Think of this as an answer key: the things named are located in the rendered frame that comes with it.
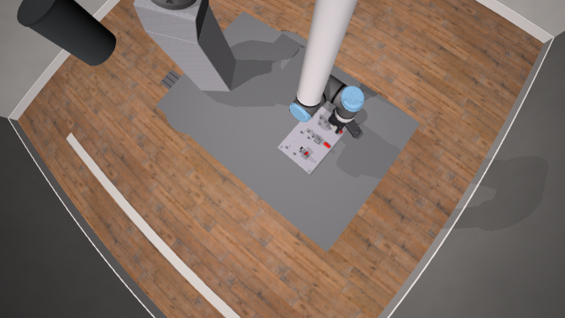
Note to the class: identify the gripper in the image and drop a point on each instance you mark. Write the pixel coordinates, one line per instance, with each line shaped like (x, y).
(336, 121)

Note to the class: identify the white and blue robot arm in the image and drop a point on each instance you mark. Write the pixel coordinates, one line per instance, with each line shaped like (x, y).
(327, 30)

